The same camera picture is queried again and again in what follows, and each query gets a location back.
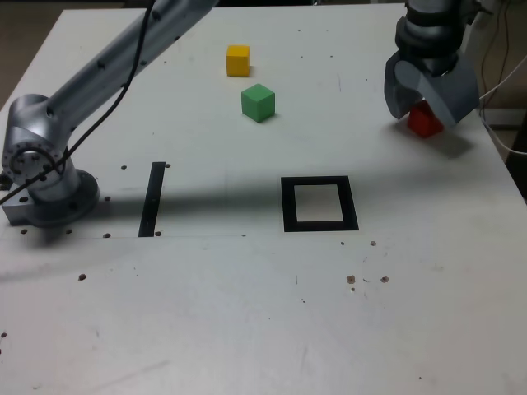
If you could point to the green cube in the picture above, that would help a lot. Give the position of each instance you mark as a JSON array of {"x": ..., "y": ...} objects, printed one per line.
[{"x": 257, "y": 105}]

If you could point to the black tape strip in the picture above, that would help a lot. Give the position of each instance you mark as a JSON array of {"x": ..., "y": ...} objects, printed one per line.
[{"x": 150, "y": 201}]

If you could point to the yellow cube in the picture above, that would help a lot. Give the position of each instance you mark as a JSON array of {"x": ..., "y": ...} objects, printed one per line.
[{"x": 238, "y": 61}]

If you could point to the red cube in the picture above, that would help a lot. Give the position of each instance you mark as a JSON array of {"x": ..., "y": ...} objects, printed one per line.
[{"x": 424, "y": 123}]

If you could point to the black tape square outline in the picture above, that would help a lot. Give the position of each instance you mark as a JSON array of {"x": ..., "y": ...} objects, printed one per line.
[{"x": 288, "y": 205}]

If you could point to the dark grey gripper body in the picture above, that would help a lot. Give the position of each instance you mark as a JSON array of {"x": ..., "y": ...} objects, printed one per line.
[{"x": 436, "y": 66}]

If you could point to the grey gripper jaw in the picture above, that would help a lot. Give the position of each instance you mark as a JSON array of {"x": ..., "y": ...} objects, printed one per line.
[
  {"x": 457, "y": 94},
  {"x": 397, "y": 94}
]

